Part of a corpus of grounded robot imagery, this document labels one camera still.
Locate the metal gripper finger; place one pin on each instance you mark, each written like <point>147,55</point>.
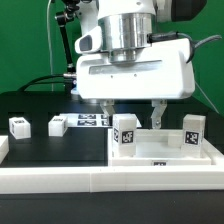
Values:
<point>107,107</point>
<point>159,107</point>

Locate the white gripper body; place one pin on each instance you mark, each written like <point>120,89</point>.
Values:
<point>161,70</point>

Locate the white square table top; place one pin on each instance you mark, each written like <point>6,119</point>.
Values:
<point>155,148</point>

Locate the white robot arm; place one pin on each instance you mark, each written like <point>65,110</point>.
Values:
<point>123,57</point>

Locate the white marker base plate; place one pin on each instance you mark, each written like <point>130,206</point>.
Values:
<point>88,120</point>

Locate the white U-shaped obstacle wall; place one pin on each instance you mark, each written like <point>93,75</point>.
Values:
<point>107,179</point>

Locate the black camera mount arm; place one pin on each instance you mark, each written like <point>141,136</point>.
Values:
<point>62,18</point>

